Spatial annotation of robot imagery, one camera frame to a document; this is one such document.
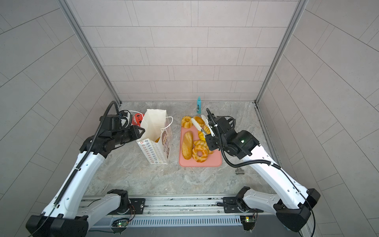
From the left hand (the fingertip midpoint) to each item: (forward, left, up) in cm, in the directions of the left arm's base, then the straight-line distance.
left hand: (147, 128), depth 73 cm
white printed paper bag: (+8, -2, -8) cm, 12 cm away
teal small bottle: (+29, -26, -16) cm, 43 cm away
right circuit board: (-36, -50, -24) cm, 65 cm away
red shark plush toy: (+9, +9, -4) cm, 13 cm away
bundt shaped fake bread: (+17, -18, -19) cm, 31 cm away
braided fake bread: (+2, -29, -18) cm, 35 cm away
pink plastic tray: (-7, -35, -23) cm, 43 cm away
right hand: (-6, -31, 0) cm, 31 cm away
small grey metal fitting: (-14, -49, -21) cm, 55 cm away
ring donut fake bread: (-5, -30, -17) cm, 35 cm away
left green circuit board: (-38, +7, -19) cm, 43 cm away
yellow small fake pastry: (+8, -28, -20) cm, 35 cm away
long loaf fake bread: (0, -19, -19) cm, 27 cm away
